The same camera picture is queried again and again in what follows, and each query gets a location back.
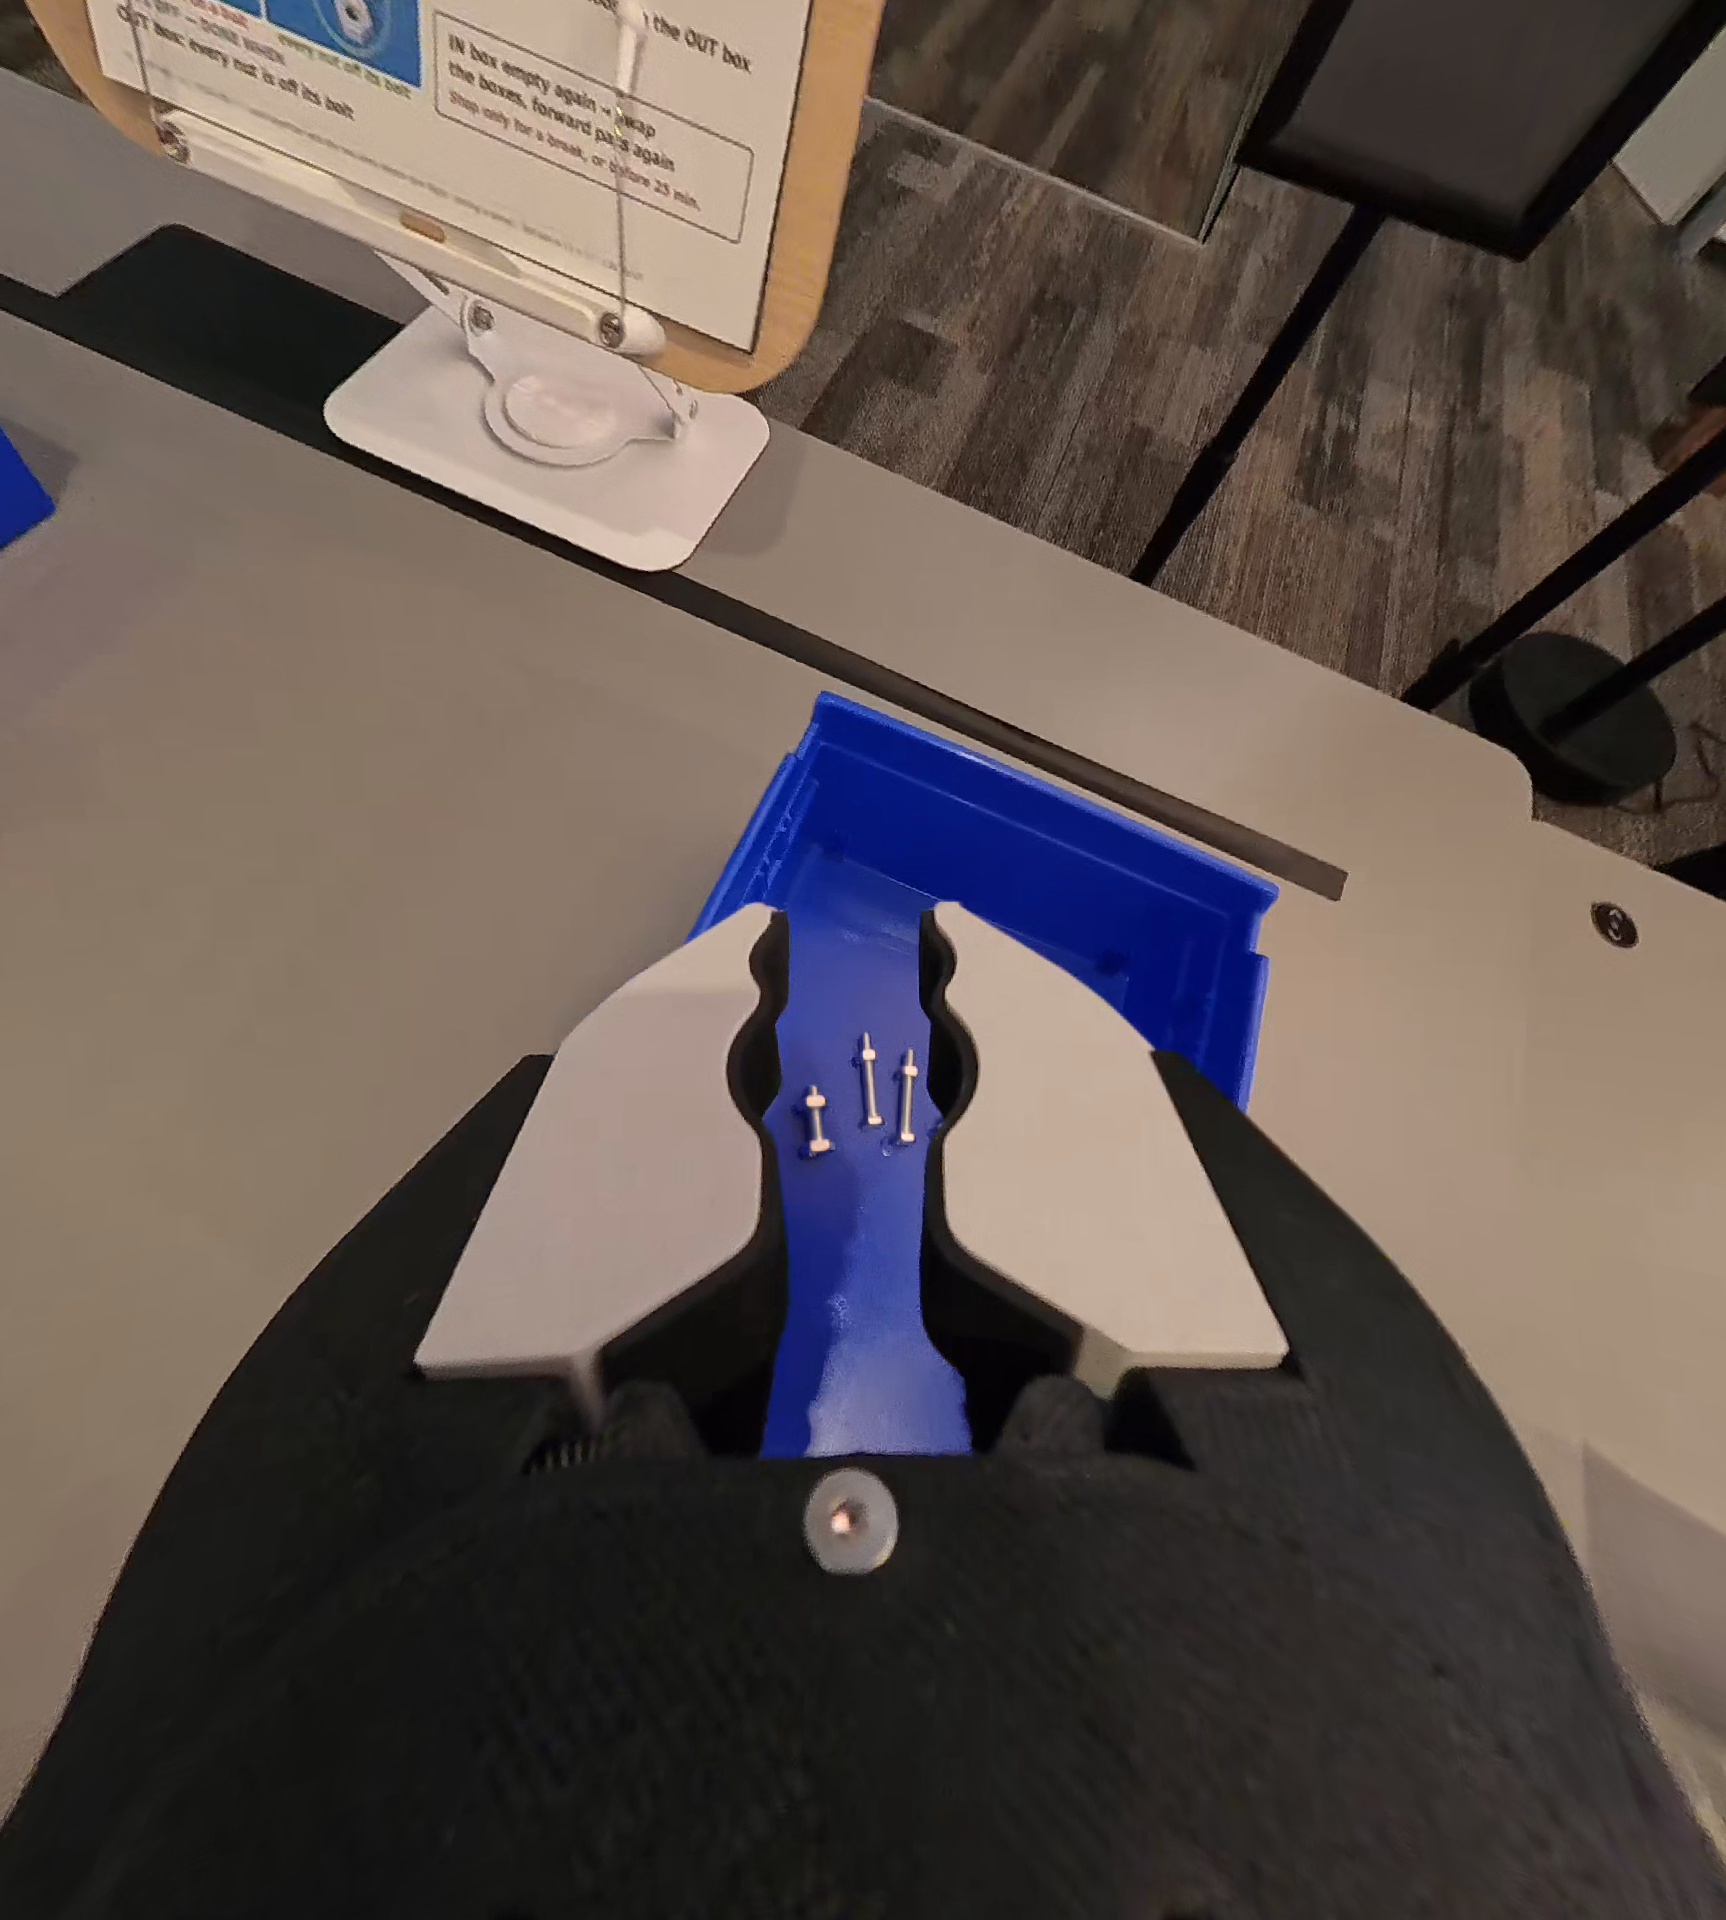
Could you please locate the black flat pad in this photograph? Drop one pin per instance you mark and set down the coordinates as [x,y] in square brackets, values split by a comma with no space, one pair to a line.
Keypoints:
[203,308]

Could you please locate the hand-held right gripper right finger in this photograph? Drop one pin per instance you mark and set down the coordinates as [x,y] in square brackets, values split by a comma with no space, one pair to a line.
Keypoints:
[1087,1187]

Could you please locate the white instruction sheet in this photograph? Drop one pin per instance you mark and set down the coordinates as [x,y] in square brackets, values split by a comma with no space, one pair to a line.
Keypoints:
[535,180]

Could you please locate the long thin steel bolt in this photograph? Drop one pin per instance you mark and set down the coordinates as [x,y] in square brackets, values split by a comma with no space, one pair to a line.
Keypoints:
[906,1103]
[873,1081]

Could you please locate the short thick steel bolt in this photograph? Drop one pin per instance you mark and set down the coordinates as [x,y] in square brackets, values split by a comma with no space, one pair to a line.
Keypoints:
[817,1121]

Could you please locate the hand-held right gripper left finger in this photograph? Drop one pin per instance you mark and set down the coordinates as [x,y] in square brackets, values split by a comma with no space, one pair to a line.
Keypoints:
[608,1187]

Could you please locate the round table grommet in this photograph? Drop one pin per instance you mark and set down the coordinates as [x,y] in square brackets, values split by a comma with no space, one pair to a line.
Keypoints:
[1616,924]

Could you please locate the instruction sheet on stand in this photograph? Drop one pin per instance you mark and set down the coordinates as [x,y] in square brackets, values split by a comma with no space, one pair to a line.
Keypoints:
[820,180]

